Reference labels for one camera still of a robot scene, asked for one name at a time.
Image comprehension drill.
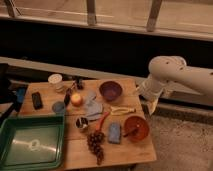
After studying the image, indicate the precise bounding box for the wooden table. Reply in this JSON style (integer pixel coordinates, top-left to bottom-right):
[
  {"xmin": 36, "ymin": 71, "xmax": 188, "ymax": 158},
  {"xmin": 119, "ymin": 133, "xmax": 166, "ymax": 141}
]
[{"xmin": 19, "ymin": 78, "xmax": 157, "ymax": 171}]

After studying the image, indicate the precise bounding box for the blue sponge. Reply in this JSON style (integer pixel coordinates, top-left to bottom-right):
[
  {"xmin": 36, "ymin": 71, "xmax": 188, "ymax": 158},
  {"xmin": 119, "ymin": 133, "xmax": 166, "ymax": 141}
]
[{"xmin": 108, "ymin": 122, "xmax": 121, "ymax": 144}]

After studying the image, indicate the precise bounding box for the white paper cup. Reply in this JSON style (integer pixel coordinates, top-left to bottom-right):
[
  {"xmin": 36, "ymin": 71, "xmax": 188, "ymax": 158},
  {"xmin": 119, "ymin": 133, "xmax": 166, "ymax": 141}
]
[{"xmin": 48, "ymin": 74, "xmax": 64, "ymax": 92}]

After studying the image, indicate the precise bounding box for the purple bowl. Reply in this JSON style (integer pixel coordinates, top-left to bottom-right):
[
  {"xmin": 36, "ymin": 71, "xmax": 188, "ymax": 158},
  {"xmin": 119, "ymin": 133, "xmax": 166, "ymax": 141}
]
[{"xmin": 99, "ymin": 81, "xmax": 123, "ymax": 101}]

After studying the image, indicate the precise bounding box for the orange carrot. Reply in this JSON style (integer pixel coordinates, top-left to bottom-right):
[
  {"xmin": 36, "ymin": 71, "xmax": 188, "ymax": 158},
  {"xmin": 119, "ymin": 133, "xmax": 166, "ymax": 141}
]
[{"xmin": 95, "ymin": 112, "xmax": 110, "ymax": 131}]

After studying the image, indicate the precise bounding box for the yellow banana peel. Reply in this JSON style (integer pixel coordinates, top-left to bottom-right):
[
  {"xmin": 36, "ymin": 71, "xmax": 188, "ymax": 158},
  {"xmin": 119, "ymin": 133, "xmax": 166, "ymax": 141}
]
[{"xmin": 110, "ymin": 106, "xmax": 136, "ymax": 116}]

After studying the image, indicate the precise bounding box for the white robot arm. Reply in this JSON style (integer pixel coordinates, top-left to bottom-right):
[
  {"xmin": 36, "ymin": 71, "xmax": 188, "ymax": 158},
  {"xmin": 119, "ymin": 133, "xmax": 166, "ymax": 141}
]
[{"xmin": 137, "ymin": 56, "xmax": 213, "ymax": 102}]

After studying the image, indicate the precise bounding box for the blue round lid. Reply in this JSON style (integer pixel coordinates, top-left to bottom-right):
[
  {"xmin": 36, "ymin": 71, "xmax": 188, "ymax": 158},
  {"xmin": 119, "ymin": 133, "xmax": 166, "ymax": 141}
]
[{"xmin": 52, "ymin": 101, "xmax": 66, "ymax": 114}]

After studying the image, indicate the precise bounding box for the green plastic tray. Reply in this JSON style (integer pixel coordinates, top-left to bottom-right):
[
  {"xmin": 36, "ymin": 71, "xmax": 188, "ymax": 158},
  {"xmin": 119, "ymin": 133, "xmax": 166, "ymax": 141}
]
[{"xmin": 0, "ymin": 115, "xmax": 65, "ymax": 171}]

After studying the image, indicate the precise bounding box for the bunch of dark grapes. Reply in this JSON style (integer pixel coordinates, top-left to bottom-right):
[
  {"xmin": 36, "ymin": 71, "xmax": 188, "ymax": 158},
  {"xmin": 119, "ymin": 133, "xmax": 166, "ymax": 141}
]
[{"xmin": 87, "ymin": 131, "xmax": 105, "ymax": 165}]

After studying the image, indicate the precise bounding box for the dark chair at left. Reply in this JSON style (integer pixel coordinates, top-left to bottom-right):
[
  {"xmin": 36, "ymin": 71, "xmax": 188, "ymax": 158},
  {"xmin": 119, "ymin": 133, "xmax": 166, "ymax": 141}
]
[{"xmin": 0, "ymin": 63, "xmax": 26, "ymax": 126}]

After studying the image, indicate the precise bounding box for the grey blue cloth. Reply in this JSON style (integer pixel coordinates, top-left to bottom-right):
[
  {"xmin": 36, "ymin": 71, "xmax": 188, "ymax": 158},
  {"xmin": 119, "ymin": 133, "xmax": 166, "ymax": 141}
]
[{"xmin": 84, "ymin": 91, "xmax": 103, "ymax": 121}]

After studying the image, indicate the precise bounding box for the dark handled brush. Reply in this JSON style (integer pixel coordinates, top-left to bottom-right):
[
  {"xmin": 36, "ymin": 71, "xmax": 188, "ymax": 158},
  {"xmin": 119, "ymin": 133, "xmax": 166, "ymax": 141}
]
[{"xmin": 64, "ymin": 83, "xmax": 76, "ymax": 106}]

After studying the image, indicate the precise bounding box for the small black clip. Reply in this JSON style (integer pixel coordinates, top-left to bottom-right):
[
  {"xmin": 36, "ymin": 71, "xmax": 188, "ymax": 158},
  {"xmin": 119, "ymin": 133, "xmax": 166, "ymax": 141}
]
[{"xmin": 75, "ymin": 78, "xmax": 84, "ymax": 90}]

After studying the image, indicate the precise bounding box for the orange bowl with spoon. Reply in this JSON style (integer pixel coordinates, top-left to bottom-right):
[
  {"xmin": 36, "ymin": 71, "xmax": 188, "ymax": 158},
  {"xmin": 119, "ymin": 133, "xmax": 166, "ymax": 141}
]
[{"xmin": 123, "ymin": 116, "xmax": 149, "ymax": 143}]

